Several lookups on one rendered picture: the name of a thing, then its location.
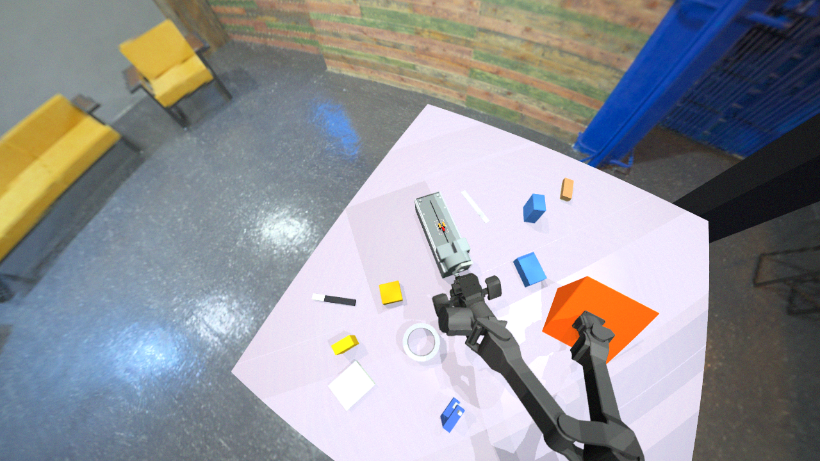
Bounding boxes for blue block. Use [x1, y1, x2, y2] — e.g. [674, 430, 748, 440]
[523, 194, 546, 223]
[513, 252, 547, 287]

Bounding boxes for yellow block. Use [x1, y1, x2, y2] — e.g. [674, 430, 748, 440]
[331, 335, 359, 355]
[379, 280, 403, 305]

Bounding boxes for blue c-clamp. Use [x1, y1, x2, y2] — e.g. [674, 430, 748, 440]
[440, 397, 465, 433]

